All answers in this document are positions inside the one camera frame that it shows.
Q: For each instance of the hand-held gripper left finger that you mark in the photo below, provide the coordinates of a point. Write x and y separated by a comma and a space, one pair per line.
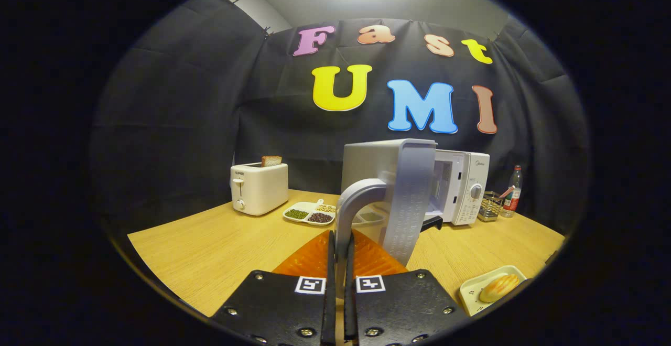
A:
331, 304

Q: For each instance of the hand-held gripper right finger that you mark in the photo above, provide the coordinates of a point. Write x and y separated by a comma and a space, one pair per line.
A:
349, 309

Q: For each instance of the white microwave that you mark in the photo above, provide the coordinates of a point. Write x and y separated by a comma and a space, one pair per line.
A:
414, 199

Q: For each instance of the yellow bread bun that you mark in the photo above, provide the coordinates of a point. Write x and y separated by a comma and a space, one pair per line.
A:
498, 288

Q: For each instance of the white divided dish of beans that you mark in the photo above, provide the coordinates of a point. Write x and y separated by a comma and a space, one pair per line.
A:
306, 213

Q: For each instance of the pale yellow plate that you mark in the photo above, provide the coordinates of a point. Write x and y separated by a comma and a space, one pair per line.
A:
472, 293

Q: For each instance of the white toaster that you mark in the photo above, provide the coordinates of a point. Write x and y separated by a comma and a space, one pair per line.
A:
259, 188

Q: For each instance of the toast slice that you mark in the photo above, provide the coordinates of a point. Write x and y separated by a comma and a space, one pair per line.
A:
271, 161

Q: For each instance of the red white striped stick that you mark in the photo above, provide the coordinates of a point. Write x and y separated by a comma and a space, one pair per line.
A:
507, 192

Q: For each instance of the clear plastic bottle red label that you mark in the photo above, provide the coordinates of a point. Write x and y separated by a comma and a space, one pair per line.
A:
512, 194

